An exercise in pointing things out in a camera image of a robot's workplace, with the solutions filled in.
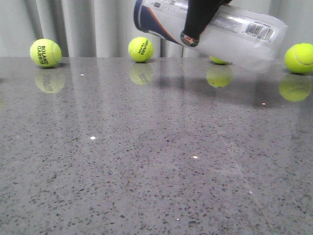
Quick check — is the white blue tennis ball can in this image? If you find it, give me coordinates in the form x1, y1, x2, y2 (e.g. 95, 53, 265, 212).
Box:
134, 0, 287, 71

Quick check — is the Wilson tennis ball at back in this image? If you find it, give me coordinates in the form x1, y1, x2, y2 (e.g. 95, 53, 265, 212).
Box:
209, 56, 232, 65

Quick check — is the Head Team tennis ball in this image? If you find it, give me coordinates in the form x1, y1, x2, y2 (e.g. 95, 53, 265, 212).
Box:
128, 37, 154, 63

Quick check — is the Roland Garros tennis ball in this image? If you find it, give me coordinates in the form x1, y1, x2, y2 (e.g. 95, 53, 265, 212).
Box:
30, 39, 62, 68

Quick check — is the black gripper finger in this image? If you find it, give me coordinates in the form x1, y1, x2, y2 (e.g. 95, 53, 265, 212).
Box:
183, 0, 231, 37

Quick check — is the plain yellow tennis ball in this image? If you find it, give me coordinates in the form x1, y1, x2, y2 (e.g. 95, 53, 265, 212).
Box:
284, 43, 313, 74

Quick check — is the grey curtain backdrop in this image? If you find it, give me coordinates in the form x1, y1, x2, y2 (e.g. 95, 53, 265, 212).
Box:
0, 0, 313, 57

